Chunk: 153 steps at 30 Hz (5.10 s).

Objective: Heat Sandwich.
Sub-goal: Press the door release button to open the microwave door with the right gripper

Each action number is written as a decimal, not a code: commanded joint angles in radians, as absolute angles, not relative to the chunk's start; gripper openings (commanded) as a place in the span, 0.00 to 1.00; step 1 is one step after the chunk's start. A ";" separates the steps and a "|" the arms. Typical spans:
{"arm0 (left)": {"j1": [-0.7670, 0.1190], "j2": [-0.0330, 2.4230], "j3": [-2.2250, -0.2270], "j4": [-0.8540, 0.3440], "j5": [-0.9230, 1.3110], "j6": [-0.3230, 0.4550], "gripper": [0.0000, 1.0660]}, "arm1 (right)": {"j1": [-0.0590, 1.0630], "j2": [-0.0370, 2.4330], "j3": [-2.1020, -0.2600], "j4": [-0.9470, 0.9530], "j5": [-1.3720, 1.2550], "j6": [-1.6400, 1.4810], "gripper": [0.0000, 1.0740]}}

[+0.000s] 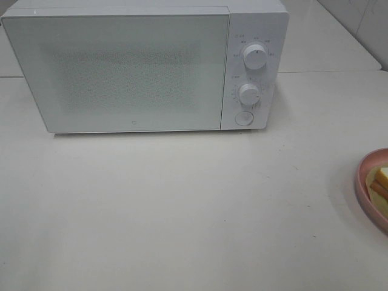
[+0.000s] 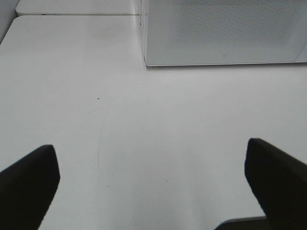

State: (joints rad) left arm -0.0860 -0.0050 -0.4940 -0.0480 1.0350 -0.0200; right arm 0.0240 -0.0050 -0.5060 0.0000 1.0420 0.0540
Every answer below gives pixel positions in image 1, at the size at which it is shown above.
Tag round white door button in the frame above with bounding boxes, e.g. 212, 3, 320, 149
235, 112, 254, 126

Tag white microwave door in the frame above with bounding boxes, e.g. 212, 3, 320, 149
2, 15, 229, 133

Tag pink plate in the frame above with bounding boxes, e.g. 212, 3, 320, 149
355, 148, 387, 235

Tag toast sandwich with ham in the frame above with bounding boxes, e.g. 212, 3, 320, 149
366, 164, 387, 218

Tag lower white timer knob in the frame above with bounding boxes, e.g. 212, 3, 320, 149
238, 83, 261, 106

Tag upper white power knob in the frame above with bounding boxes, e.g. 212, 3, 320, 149
242, 42, 268, 70

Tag white microwave oven body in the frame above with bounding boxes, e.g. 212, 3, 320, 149
1, 1, 289, 133

